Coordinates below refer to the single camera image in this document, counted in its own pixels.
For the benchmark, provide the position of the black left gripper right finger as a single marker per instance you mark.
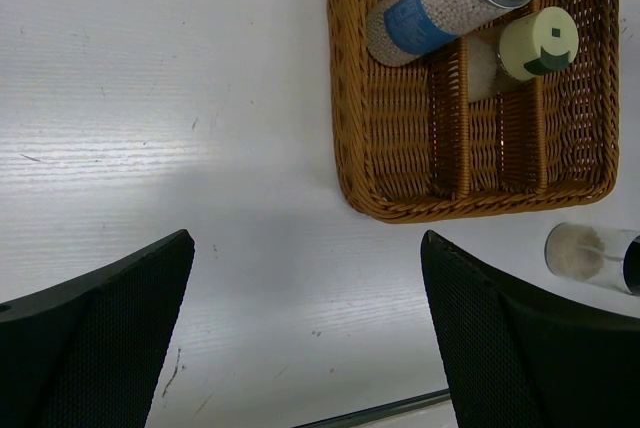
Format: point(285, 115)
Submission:
point(515, 355)

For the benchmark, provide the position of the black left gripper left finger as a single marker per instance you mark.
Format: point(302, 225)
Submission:
point(88, 352)

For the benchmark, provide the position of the black lid spice jar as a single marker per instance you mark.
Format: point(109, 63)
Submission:
point(595, 255)

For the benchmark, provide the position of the yellow lid spice bottle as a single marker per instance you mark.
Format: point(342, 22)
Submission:
point(503, 57)

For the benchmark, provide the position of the brown wicker divided tray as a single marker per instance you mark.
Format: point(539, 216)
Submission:
point(410, 148)

